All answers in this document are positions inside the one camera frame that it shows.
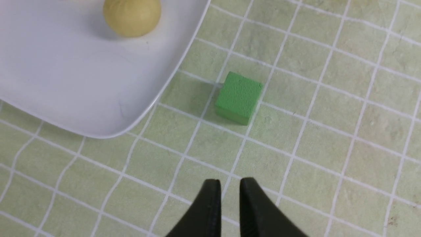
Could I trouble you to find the green cube block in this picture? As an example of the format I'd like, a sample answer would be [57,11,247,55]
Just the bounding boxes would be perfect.
[215,71,264,126]

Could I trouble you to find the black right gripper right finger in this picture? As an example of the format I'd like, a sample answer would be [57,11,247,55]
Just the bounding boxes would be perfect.
[239,177,307,237]

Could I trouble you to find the green checked tablecloth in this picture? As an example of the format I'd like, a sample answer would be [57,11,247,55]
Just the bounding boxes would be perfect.
[1,0,420,237]

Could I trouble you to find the yellow steamed bun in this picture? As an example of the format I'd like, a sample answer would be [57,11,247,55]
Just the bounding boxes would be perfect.
[103,0,162,38]

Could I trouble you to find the white square plate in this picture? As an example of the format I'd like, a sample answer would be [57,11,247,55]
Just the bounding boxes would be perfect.
[0,0,210,139]

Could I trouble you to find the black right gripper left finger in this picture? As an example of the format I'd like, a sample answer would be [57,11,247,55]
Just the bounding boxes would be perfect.
[167,179,221,237]

